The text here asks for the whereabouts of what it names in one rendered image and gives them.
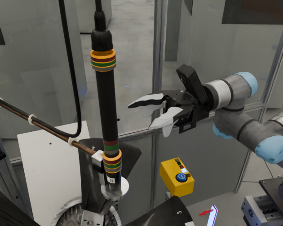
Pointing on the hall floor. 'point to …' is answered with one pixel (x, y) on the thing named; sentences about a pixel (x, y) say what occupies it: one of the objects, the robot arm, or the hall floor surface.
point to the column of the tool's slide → (6, 176)
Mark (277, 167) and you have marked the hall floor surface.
